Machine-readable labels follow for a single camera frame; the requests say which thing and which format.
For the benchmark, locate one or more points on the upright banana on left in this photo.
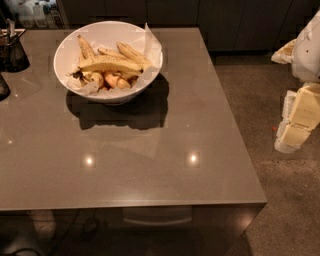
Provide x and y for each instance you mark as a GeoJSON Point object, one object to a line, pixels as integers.
{"type": "Point", "coordinates": [86, 49]}

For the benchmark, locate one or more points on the banana on right side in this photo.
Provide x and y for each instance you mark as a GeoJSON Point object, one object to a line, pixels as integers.
{"type": "Point", "coordinates": [134, 55]}

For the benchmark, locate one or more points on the clear plastic bottles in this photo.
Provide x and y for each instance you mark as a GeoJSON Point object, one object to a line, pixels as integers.
{"type": "Point", "coordinates": [40, 14]}

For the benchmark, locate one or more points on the dark object at left edge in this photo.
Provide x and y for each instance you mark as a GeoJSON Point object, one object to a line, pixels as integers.
{"type": "Point", "coordinates": [4, 89]}

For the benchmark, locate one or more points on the large spotted yellow banana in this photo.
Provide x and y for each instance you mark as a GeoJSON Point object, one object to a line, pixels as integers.
{"type": "Point", "coordinates": [108, 63]}

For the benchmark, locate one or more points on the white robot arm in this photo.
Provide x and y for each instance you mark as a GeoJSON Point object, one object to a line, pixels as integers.
{"type": "Point", "coordinates": [312, 33]}

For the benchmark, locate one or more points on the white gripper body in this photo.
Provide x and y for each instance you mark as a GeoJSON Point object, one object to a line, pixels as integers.
{"type": "Point", "coordinates": [307, 53]}

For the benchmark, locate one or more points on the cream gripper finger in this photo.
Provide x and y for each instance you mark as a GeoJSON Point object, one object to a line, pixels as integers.
{"type": "Point", "coordinates": [306, 108]}
{"type": "Point", "coordinates": [290, 137]}

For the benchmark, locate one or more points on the black mesh cup holder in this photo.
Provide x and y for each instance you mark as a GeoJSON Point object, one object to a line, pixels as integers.
{"type": "Point", "coordinates": [12, 55]}

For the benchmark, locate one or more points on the white ceramic bowl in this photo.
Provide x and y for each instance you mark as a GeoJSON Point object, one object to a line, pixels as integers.
{"type": "Point", "coordinates": [107, 63]}

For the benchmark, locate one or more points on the small orange fruit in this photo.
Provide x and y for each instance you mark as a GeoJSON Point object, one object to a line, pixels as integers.
{"type": "Point", "coordinates": [116, 81]}

